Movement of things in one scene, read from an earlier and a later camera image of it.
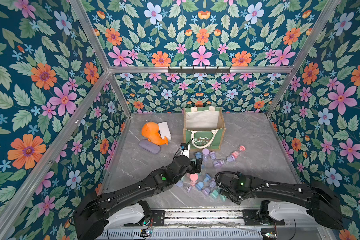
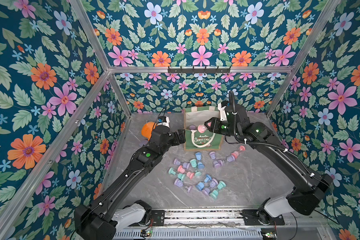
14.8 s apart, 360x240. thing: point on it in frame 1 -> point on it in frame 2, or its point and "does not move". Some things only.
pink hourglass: [241, 148] does not move
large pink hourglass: [193, 178] -> [202, 128]
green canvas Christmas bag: [204, 128] does not move
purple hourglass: [230, 158] does not move
